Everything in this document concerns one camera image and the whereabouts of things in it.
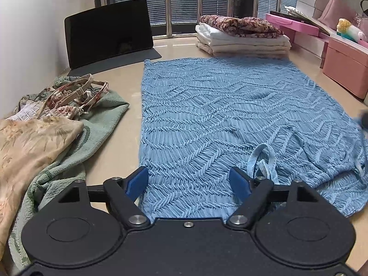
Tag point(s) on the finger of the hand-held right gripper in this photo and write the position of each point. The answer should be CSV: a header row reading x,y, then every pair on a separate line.
x,y
362,123

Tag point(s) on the white flat lid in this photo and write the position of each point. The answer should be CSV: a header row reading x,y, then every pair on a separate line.
x,y
335,37

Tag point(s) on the pink pillow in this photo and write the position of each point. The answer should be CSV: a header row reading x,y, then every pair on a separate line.
x,y
336,11

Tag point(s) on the window with grey blinds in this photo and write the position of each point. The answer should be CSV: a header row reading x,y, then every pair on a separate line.
x,y
181,0

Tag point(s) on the patterned wrapped packet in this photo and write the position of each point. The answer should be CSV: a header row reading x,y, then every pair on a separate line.
x,y
299,13

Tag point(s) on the beige floral garment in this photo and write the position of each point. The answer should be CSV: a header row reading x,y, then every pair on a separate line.
x,y
28,155

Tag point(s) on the white folded garment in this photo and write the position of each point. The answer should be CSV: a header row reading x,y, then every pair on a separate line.
x,y
258,41

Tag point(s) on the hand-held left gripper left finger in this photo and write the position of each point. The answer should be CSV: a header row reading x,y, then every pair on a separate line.
x,y
137,182

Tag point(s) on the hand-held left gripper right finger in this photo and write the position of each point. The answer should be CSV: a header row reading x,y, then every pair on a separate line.
x,y
239,182

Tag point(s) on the pink flat box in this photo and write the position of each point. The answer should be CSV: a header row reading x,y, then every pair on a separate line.
x,y
296,27

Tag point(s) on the teal flat item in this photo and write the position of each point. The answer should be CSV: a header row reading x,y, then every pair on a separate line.
x,y
346,36

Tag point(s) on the cream folded garment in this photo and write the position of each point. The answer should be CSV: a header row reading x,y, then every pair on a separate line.
x,y
253,49

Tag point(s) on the yellow white plush toy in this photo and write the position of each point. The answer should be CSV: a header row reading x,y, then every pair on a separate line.
x,y
349,27

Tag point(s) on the green textured garment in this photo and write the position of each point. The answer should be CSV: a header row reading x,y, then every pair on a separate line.
x,y
100,112

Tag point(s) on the dark floral folded garment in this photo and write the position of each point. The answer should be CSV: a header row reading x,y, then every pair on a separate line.
x,y
230,24

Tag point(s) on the salmon pink storage box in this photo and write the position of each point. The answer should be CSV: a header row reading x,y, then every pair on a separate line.
x,y
345,63

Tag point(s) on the black flat book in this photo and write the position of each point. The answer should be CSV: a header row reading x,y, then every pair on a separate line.
x,y
284,15

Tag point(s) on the white box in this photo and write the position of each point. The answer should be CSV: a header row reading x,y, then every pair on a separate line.
x,y
312,46

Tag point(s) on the blue knit garment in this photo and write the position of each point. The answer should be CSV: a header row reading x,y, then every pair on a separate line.
x,y
218,112

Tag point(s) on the pale speckled folded garment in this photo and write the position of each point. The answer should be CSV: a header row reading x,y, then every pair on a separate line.
x,y
253,55

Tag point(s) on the black tablet with keyboard cover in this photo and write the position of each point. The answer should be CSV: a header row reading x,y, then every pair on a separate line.
x,y
106,28

